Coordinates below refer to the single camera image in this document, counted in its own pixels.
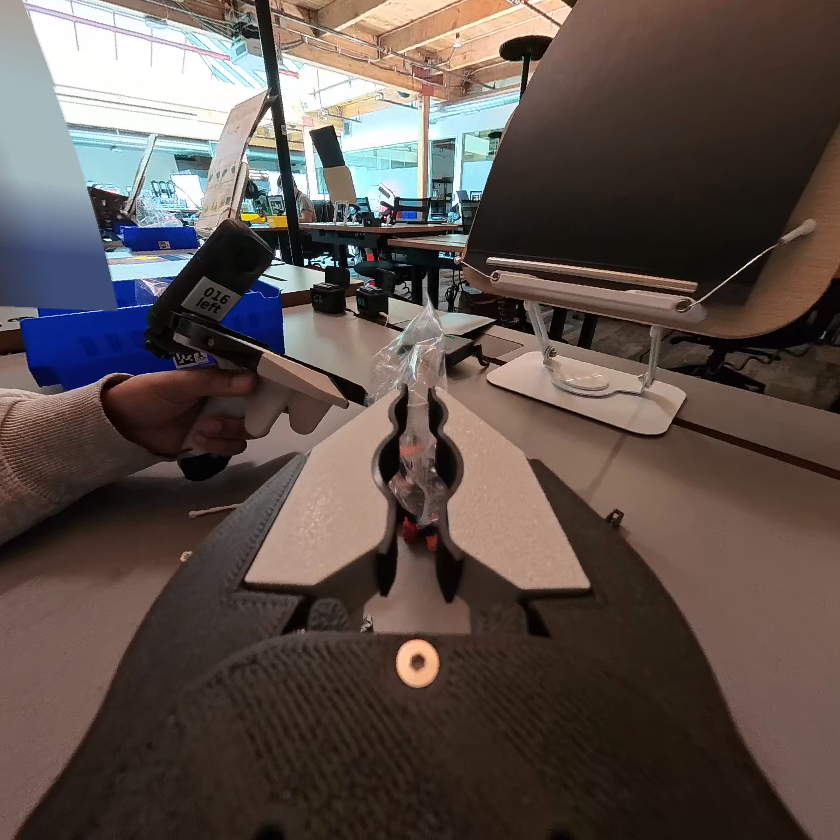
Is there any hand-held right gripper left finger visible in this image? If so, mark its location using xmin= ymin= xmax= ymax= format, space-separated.
xmin=244 ymin=386 xmax=411 ymax=598

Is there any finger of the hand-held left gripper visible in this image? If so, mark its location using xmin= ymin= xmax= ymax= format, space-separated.
xmin=257 ymin=352 xmax=370 ymax=411
xmin=285 ymin=394 xmax=330 ymax=436

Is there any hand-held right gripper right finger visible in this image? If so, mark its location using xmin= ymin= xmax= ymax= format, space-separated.
xmin=428 ymin=386 xmax=592 ymax=603

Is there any clear plastic bag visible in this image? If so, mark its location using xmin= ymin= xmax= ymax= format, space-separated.
xmin=364 ymin=292 xmax=455 ymax=546

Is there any person's left forearm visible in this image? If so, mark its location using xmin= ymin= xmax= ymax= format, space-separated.
xmin=0 ymin=373 xmax=152 ymax=547

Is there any person's left hand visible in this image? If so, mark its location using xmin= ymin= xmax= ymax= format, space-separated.
xmin=101 ymin=367 xmax=260 ymax=460

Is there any blue plastic bin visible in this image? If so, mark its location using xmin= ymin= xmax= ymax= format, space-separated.
xmin=121 ymin=224 xmax=200 ymax=252
xmin=20 ymin=276 xmax=286 ymax=389

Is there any cardboard display board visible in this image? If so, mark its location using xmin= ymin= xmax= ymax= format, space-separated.
xmin=197 ymin=88 xmax=271 ymax=232

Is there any black metal pole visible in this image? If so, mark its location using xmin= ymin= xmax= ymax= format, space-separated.
xmin=255 ymin=0 xmax=305 ymax=266

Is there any wooden office desk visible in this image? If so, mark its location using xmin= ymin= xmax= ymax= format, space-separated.
xmin=249 ymin=222 xmax=460 ymax=290

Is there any silver foil pouch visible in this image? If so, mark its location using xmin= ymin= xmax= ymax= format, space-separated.
xmin=430 ymin=312 xmax=497 ymax=342

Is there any black floor lamp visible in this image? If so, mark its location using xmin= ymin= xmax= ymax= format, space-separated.
xmin=499 ymin=34 xmax=554 ymax=99

